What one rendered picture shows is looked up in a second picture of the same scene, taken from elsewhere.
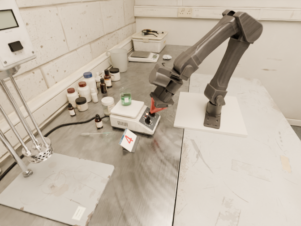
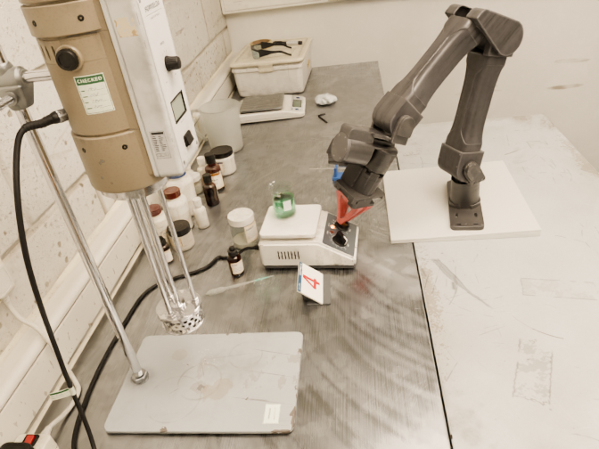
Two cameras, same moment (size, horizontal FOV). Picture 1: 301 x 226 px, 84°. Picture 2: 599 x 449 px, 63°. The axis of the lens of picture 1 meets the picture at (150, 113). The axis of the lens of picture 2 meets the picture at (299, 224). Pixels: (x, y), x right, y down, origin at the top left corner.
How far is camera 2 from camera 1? 0.34 m
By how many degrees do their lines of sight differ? 5
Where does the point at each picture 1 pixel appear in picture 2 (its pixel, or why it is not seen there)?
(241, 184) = (546, 314)
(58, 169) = (195, 359)
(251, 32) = (504, 37)
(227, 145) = (505, 256)
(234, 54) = (481, 80)
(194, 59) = (413, 103)
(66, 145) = not seen: hidden behind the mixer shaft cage
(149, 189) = (382, 355)
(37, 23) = not seen: hidden behind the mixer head
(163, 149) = (385, 286)
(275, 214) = not seen: outside the picture
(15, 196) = (139, 415)
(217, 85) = (463, 144)
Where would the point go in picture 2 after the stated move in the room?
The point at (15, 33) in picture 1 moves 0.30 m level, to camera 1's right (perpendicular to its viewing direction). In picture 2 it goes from (185, 120) to (431, 78)
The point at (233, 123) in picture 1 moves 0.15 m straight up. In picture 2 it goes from (508, 214) to (516, 152)
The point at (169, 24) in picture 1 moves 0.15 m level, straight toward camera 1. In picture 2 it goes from (311, 20) to (314, 27)
